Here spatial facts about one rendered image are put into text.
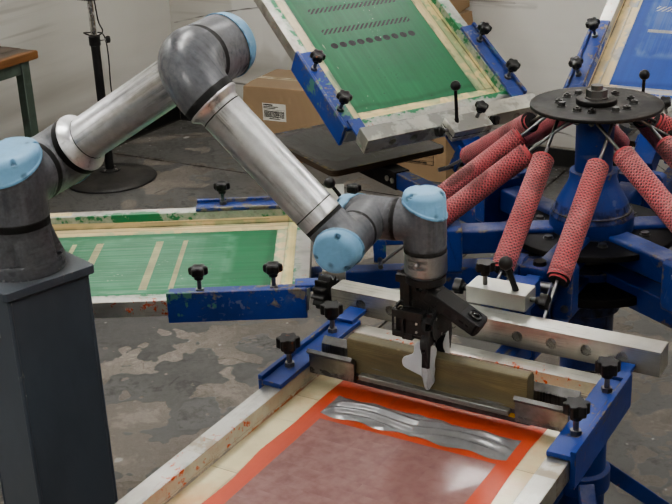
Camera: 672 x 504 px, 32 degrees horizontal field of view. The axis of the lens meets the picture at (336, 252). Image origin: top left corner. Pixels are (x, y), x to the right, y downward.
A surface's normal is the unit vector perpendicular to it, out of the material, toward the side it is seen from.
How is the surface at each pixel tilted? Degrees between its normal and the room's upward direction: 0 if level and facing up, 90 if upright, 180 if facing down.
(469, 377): 90
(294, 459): 0
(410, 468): 0
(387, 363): 90
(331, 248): 90
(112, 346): 0
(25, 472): 90
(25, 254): 72
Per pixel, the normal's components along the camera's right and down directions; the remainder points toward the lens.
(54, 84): 0.87, 0.15
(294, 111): -0.45, 0.35
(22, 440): -0.73, 0.29
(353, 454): -0.04, -0.92
